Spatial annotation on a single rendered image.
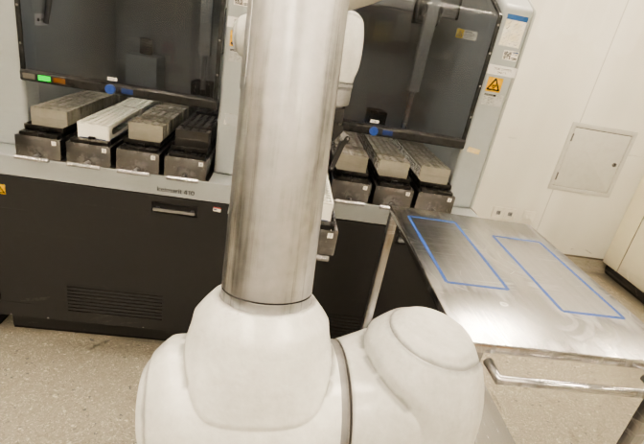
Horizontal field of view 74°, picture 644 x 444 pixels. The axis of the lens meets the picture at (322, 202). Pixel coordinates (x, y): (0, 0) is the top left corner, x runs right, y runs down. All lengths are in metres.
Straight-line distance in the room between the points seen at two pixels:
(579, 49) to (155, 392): 2.88
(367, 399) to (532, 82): 2.60
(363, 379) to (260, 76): 0.33
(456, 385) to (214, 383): 0.25
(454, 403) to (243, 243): 0.27
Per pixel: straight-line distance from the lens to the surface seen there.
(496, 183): 3.02
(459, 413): 0.52
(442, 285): 0.94
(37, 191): 1.69
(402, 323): 0.51
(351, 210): 1.50
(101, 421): 1.69
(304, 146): 0.41
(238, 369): 0.44
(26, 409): 1.78
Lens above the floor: 1.26
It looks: 22 degrees down
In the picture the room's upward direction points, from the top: 10 degrees clockwise
